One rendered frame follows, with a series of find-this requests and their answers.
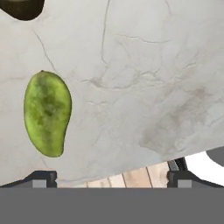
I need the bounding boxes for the green mango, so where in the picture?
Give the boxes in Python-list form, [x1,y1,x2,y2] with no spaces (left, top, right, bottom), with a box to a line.
[23,70,73,158]

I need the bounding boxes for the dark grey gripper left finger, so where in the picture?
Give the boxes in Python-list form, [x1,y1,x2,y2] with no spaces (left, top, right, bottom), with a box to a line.
[0,170,58,189]

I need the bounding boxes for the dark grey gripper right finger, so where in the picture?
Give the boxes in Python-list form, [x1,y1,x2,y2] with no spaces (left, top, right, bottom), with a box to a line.
[166,170,224,189]

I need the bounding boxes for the dark olive round vegetable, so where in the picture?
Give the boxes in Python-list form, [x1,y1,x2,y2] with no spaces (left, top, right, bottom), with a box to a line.
[0,0,46,22]

